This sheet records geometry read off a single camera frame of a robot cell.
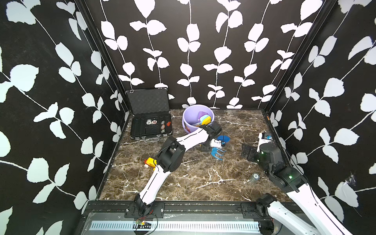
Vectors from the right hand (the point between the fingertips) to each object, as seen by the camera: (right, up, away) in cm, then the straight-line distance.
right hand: (248, 143), depth 73 cm
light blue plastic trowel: (-22, +14, +28) cm, 38 cm away
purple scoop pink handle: (-23, +16, +29) cm, 41 cm away
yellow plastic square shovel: (-19, +11, +25) cm, 33 cm away
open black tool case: (-62, +15, +40) cm, 75 cm away
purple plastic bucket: (-30, +14, +27) cm, 43 cm away
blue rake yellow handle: (-15, -9, +22) cm, 28 cm away
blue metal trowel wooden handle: (-6, -1, +30) cm, 31 cm away
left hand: (-19, -2, +24) cm, 31 cm away
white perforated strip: (-31, -40, -3) cm, 51 cm away
